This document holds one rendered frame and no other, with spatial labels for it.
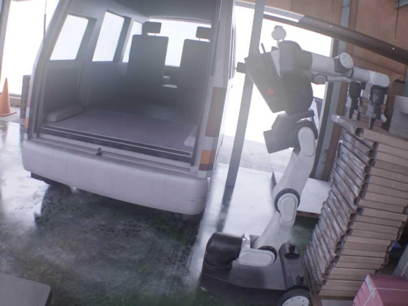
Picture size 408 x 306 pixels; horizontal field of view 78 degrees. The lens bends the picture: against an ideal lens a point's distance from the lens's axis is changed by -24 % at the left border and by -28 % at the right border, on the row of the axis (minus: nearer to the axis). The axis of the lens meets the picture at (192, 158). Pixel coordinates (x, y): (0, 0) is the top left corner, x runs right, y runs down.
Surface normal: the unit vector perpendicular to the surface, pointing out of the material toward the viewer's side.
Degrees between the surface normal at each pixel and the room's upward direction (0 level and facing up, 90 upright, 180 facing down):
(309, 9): 90
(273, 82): 90
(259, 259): 90
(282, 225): 114
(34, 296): 0
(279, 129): 90
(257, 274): 0
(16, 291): 0
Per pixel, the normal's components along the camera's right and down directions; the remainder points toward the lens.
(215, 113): 0.21, 0.23
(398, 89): -0.14, 0.27
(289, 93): -0.07, 0.46
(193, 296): 0.16, -0.94
